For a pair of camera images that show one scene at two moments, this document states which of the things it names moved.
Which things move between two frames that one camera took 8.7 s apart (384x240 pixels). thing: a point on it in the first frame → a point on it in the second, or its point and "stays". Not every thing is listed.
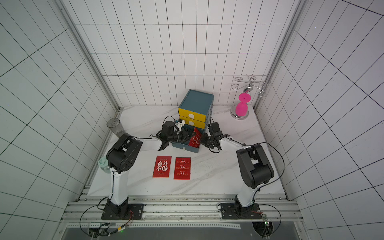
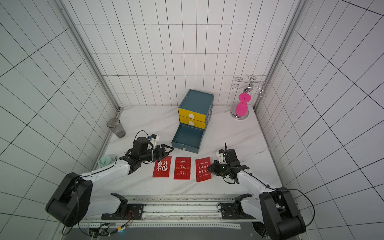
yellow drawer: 193,122 stays
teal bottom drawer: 185,145 stays
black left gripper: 186,136 → 160,153
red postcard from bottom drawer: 195,140 → 202,172
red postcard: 182,169 stays
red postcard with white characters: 162,166 stays
